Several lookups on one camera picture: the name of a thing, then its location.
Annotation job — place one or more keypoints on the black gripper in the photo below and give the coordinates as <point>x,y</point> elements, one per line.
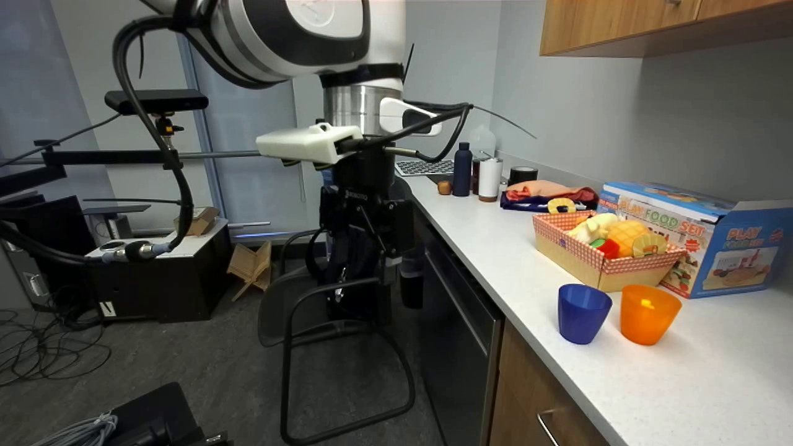
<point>368,177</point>

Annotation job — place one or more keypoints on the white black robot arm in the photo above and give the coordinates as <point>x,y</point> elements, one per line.
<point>280,32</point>

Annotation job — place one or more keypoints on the stainless steel dishwasher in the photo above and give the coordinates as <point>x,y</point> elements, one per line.
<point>455,347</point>

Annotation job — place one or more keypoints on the black office chair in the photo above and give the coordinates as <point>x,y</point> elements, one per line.
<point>373,276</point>

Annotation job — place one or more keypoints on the grey dish rack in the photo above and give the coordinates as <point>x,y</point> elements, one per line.
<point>429,168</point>

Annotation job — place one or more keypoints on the small brown object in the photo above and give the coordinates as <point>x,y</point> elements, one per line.
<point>445,187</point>

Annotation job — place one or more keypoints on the dark blue bottle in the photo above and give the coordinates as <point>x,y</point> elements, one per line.
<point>461,168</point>

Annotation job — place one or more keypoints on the white paper roll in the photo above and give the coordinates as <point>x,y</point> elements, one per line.
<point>489,179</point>

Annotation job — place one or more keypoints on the clear plastic bag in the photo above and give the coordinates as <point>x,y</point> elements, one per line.
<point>483,141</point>

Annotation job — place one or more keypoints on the blue cloth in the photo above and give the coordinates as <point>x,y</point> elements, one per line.
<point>524,205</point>

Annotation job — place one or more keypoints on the small cardboard box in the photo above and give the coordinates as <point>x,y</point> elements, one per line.
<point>204,220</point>

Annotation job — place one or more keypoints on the black round container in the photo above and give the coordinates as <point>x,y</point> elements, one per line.
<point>522,174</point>

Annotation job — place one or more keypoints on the peach orange cloth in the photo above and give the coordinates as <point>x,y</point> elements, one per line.
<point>538,187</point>

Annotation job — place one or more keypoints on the wicker basket with items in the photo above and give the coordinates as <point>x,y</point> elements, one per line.
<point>577,261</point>

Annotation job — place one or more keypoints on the black low cabinet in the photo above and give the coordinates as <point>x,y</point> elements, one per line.
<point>156,285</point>

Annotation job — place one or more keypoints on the white yellow toy food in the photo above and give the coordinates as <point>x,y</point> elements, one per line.
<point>596,225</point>

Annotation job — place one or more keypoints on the blue plastic cup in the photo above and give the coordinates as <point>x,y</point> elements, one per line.
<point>583,312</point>

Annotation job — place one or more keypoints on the red toy food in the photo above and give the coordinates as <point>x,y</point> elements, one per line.
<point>611,249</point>

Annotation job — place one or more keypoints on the yellow toy corn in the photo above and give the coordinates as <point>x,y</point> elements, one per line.
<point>638,239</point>

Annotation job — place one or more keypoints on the black case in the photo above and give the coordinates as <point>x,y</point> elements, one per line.
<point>156,417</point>

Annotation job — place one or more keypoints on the orange plastic cup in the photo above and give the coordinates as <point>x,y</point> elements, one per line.
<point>648,318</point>

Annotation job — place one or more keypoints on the black computer equipment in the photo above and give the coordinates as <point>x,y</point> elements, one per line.
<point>40,249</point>

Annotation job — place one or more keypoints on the blue toy food box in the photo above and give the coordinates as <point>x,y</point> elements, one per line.
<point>735,249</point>

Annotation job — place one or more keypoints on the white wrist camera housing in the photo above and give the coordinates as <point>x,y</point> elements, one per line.
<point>306,141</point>

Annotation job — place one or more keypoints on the black stereo camera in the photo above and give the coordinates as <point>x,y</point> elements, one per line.
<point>156,100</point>

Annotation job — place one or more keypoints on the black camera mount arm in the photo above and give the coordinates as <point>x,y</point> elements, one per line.
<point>83,154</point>

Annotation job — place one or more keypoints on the wooden wall cabinet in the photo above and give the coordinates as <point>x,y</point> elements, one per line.
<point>627,26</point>

